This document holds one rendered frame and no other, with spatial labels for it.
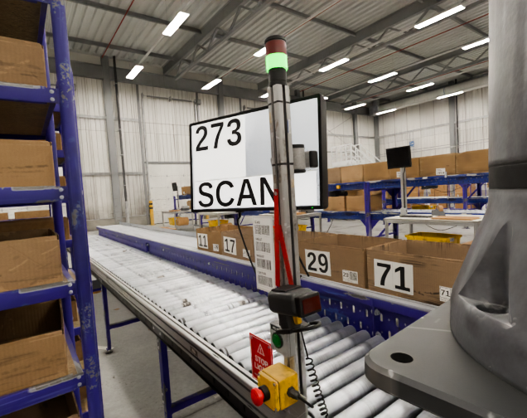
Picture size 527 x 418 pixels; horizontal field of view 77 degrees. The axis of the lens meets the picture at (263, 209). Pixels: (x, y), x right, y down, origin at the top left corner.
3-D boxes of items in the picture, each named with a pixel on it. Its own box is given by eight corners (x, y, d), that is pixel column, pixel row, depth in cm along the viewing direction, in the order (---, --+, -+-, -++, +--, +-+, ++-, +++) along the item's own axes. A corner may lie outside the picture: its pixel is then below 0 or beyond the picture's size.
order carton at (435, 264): (367, 290, 133) (365, 249, 132) (407, 275, 151) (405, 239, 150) (476, 317, 101) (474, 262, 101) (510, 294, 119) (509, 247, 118)
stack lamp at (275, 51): (262, 71, 79) (260, 46, 79) (278, 75, 82) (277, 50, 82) (275, 65, 75) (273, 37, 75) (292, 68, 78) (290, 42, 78)
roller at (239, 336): (213, 358, 122) (207, 355, 126) (313, 319, 153) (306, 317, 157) (211, 345, 122) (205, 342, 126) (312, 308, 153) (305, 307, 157)
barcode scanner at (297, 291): (306, 346, 66) (297, 293, 66) (270, 335, 75) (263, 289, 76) (328, 335, 70) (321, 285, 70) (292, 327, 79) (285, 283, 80)
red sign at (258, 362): (252, 377, 93) (248, 332, 92) (254, 376, 93) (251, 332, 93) (289, 405, 80) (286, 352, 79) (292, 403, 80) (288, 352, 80)
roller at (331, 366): (281, 404, 90) (274, 411, 93) (391, 342, 121) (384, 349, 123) (272, 386, 93) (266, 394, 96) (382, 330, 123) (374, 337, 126)
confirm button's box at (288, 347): (268, 349, 82) (267, 322, 81) (278, 345, 84) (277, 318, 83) (287, 359, 76) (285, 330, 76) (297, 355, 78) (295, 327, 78)
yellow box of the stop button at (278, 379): (253, 402, 79) (251, 373, 79) (281, 387, 84) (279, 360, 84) (293, 435, 68) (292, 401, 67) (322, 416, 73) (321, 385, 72)
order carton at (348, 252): (299, 274, 166) (297, 240, 165) (338, 264, 183) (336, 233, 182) (365, 290, 134) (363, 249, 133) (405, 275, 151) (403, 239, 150)
